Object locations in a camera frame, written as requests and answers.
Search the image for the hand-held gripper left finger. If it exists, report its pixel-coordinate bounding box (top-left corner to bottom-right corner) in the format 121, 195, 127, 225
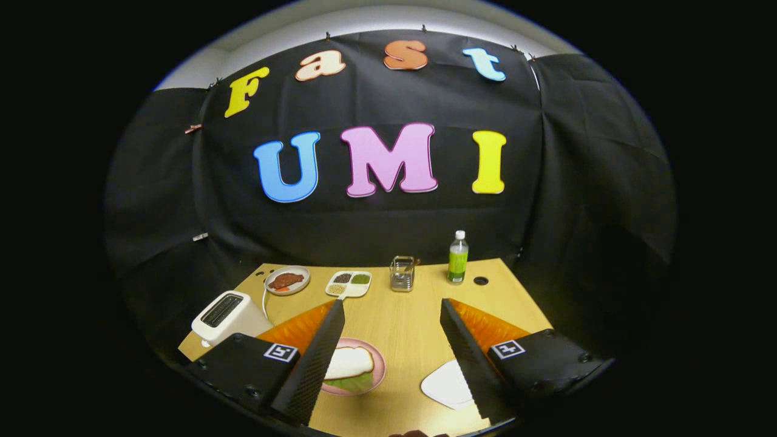
185, 298, 347, 427

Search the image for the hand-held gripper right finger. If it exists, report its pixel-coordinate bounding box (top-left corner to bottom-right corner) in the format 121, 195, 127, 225
439, 297, 605, 425

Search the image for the toasted bread slice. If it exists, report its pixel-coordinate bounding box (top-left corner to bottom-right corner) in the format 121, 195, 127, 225
324, 347, 375, 381

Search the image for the green lettuce leaf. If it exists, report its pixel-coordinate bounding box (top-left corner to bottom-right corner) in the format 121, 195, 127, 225
324, 371, 375, 392

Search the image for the white flat plate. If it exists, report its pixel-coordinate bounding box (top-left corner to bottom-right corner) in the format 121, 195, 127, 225
421, 359, 475, 411

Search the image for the pink round plate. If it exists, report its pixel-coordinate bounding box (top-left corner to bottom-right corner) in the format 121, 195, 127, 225
321, 337, 387, 396

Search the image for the white divided tray with beans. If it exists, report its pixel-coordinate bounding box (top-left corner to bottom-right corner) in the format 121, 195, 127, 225
325, 270, 372, 300

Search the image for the white toaster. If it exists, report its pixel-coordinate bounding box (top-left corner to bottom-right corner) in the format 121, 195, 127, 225
191, 290, 274, 347

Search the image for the white round plate with meat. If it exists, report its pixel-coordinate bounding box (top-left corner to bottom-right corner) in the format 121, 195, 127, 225
265, 266, 311, 296

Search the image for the green label plastic bottle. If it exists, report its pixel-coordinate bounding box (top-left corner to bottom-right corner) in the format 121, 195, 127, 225
447, 230, 469, 285

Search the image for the black backdrop cloth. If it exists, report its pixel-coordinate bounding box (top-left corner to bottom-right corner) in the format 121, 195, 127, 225
104, 29, 677, 365

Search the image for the metal wire utensil holder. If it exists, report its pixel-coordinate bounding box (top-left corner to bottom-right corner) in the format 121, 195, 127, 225
390, 256, 416, 293

